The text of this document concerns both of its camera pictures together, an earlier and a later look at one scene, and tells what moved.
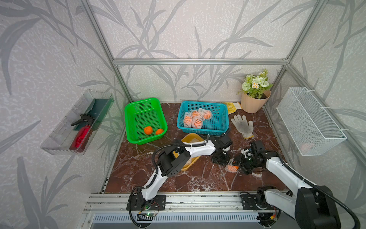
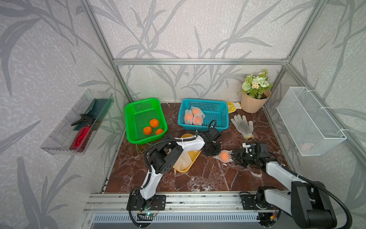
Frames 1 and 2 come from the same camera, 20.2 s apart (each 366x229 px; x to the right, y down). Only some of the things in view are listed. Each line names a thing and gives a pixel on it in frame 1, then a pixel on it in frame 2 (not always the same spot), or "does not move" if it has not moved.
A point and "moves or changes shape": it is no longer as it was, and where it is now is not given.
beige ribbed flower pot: x=250 y=105 does not move
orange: x=159 y=131 does not move
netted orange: x=207 y=114 moves or changes shape
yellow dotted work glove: x=232 y=107 does not move
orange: x=148 y=130 does not move
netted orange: x=231 y=168 -> x=154 y=122
